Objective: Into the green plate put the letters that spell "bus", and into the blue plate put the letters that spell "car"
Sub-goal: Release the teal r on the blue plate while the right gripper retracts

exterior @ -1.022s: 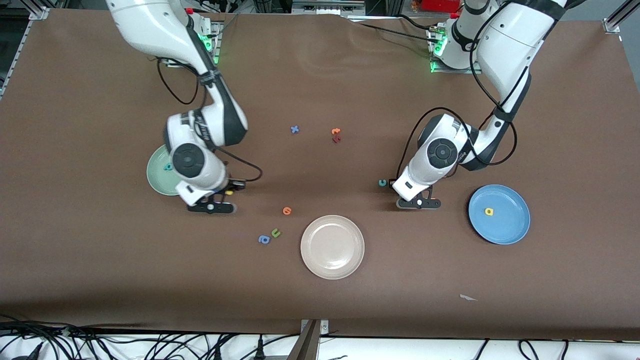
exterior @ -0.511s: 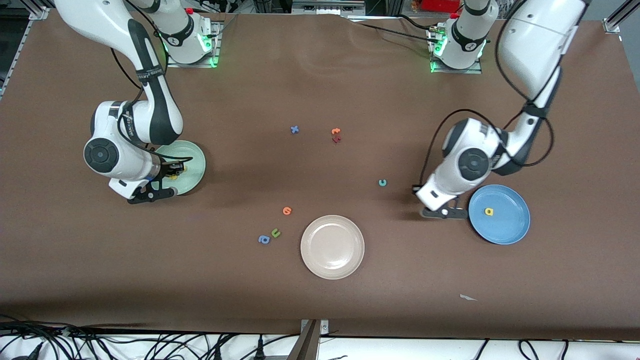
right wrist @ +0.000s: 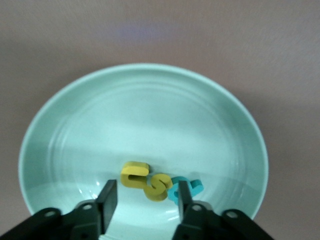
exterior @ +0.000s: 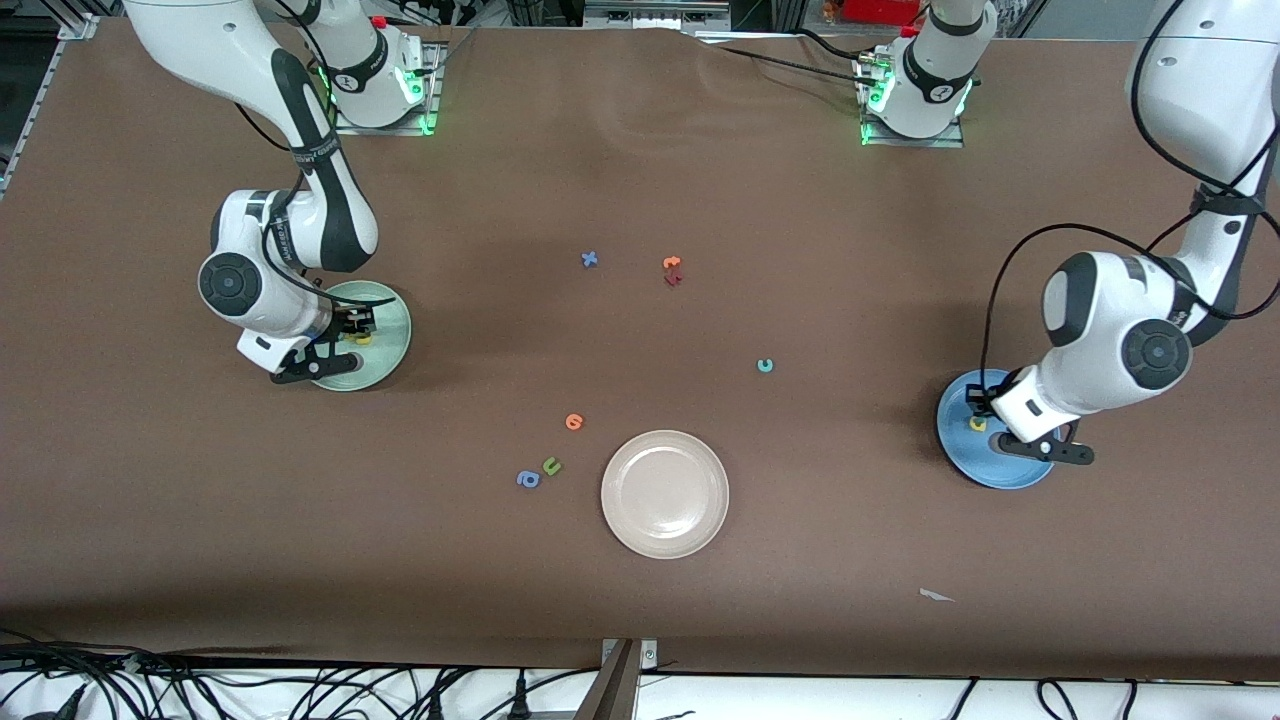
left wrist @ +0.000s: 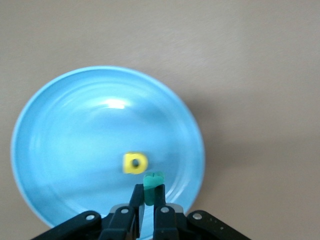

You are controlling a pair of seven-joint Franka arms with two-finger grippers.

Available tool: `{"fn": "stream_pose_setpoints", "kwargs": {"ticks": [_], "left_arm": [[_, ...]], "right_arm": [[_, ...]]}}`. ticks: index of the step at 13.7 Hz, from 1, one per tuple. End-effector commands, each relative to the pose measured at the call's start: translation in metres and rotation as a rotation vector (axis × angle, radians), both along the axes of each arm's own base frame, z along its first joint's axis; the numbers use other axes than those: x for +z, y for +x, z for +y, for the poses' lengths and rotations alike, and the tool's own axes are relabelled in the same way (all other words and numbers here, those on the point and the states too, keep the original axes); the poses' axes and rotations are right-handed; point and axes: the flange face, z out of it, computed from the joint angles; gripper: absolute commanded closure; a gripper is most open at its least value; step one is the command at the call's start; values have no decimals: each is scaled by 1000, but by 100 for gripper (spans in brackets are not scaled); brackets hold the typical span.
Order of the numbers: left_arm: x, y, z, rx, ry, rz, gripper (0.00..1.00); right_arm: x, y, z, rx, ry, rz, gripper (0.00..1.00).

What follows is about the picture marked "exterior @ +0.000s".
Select green plate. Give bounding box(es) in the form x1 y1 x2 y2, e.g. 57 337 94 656
310 280 413 393

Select blue plate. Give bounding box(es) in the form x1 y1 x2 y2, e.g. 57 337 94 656
936 368 1062 491

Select brown table cover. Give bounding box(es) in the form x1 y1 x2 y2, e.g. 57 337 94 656
0 18 1280 681

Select beige plate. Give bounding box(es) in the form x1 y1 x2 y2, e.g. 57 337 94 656
600 429 731 560

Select red box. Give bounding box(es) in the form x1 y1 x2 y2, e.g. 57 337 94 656
838 0 923 26

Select grey metal strip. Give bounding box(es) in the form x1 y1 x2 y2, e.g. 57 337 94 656
585 0 731 31

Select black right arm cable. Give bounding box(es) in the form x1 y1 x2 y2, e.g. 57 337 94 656
235 0 386 306

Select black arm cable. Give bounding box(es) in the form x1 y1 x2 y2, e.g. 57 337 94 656
235 0 386 306
982 0 1280 401

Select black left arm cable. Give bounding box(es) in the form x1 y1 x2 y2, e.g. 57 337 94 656
982 0 1280 401

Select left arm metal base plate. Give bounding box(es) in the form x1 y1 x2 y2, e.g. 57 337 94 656
858 55 966 149

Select aluminium frame rail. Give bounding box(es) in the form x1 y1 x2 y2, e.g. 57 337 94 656
0 12 101 196

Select metal bracket post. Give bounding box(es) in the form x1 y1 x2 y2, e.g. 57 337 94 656
575 638 659 720

